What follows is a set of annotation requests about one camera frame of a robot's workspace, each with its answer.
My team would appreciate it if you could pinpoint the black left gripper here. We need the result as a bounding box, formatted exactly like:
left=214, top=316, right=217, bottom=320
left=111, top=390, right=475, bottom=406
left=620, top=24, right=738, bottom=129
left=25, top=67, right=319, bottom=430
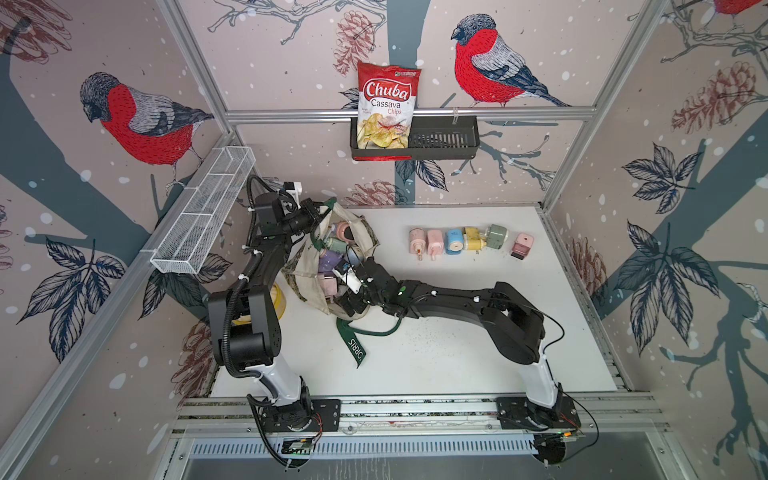
left=279, top=200, right=333, bottom=238

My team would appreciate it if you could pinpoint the black wire wall basket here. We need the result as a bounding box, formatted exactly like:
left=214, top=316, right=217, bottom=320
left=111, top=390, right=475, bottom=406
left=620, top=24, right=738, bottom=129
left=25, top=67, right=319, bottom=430
left=350, top=116, right=480, bottom=161

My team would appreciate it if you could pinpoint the cream green-handled tote bag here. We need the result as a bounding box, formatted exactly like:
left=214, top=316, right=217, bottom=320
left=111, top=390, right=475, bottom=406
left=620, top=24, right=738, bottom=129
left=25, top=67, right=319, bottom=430
left=282, top=198, right=396, bottom=366

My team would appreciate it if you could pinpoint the white wire mesh shelf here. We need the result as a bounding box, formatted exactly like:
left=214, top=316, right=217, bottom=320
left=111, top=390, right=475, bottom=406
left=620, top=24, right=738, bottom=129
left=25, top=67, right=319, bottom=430
left=151, top=146, right=255, bottom=275

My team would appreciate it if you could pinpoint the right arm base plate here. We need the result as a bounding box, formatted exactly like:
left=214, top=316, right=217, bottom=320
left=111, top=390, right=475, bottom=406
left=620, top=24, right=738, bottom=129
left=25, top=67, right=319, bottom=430
left=495, top=396, right=581, bottom=432

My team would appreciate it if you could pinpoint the yellow bowl with buns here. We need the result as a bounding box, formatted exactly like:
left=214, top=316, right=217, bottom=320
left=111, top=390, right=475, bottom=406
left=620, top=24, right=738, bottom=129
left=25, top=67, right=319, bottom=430
left=232, top=284, right=287, bottom=326

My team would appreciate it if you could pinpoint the pink square pencil sharpener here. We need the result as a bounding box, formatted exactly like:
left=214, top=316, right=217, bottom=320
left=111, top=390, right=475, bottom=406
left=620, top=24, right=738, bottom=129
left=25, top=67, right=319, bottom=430
left=510, top=233, right=534, bottom=260

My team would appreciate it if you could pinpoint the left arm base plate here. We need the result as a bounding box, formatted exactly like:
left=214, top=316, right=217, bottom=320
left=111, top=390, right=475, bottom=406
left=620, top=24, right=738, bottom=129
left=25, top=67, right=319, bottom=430
left=257, top=399, right=341, bottom=434

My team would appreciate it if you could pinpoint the green pencil sharpener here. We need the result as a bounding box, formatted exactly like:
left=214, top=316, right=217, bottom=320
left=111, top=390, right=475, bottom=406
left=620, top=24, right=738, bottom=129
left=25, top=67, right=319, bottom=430
left=485, top=224, right=508, bottom=250

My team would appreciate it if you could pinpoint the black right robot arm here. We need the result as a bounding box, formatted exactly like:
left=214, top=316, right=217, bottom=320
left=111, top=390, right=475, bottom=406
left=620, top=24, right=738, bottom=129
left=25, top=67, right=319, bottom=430
left=333, top=258, right=581, bottom=432

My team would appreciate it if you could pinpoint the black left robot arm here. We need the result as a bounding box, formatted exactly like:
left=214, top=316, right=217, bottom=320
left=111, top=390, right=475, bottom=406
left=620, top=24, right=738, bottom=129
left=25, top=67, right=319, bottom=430
left=207, top=191, right=326, bottom=431

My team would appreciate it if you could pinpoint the red Chuba cassava chips bag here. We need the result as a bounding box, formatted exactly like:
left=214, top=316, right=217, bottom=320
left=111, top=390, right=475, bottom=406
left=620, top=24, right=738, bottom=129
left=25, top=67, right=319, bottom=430
left=351, top=62, right=421, bottom=161

